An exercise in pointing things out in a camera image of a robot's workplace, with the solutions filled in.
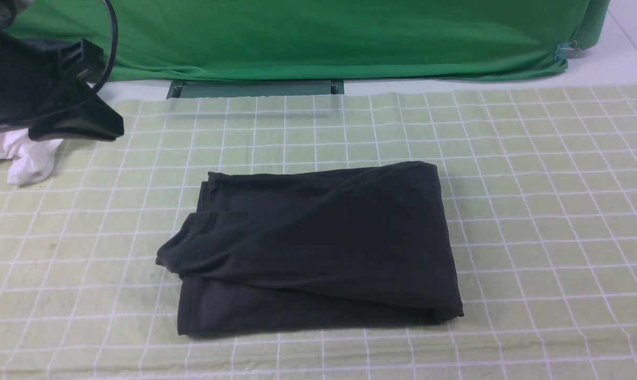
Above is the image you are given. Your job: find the green checkered table mat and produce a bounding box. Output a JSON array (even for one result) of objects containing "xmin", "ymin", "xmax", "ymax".
[{"xmin": 0, "ymin": 85, "xmax": 637, "ymax": 379}]

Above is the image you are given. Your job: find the white crumpled garment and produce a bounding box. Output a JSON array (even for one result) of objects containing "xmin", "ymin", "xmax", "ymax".
[{"xmin": 0, "ymin": 129, "xmax": 63, "ymax": 186}]

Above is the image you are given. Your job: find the green backdrop cloth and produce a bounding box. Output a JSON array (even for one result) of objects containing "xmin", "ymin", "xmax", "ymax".
[{"xmin": 4, "ymin": 0, "xmax": 612, "ymax": 82}]

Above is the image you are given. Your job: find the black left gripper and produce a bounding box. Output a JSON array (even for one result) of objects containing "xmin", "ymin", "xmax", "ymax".
[{"xmin": 0, "ymin": 32, "xmax": 125, "ymax": 142}]

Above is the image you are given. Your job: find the dark gray long-sleeve top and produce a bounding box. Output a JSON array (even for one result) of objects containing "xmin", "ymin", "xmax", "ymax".
[{"xmin": 156, "ymin": 161, "xmax": 464, "ymax": 338}]

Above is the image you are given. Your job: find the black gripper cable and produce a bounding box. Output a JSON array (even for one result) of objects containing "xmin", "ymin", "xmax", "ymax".
[{"xmin": 12, "ymin": 0, "xmax": 119, "ymax": 127}]

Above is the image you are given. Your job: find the blue binder clip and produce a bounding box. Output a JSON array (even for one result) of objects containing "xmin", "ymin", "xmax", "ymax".
[{"xmin": 554, "ymin": 40, "xmax": 582, "ymax": 62}]

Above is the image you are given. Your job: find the dark green metal base bracket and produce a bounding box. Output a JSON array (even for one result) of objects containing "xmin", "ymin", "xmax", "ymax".
[{"xmin": 166, "ymin": 80, "xmax": 344, "ymax": 99}]

